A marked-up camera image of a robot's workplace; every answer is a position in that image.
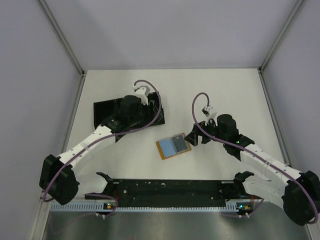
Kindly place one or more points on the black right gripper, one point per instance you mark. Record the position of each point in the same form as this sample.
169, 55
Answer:
192, 137

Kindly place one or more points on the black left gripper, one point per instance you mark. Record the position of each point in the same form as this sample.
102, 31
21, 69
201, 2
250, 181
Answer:
140, 104

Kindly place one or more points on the yellow leather card holder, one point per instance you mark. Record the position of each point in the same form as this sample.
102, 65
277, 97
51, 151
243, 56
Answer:
172, 146

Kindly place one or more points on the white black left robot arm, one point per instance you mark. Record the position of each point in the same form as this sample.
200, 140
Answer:
60, 175

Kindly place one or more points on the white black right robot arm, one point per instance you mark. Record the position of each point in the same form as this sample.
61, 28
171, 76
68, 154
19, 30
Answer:
294, 191

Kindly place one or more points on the black three-compartment tray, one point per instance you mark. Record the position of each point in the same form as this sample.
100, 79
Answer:
104, 109

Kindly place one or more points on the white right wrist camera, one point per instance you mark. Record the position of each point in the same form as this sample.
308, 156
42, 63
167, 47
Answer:
210, 114

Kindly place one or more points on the aluminium frame post left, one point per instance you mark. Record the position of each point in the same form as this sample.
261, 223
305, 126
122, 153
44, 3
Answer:
60, 36

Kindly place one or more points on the aluminium frame post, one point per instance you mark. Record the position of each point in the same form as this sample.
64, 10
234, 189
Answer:
60, 36
290, 20

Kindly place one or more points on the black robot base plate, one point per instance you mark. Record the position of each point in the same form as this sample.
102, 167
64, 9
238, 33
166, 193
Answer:
167, 193

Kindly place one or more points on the aluminium frame post right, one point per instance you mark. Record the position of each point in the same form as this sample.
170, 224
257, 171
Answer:
290, 20

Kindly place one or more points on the aluminium front frame rail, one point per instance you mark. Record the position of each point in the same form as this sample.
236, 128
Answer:
52, 199

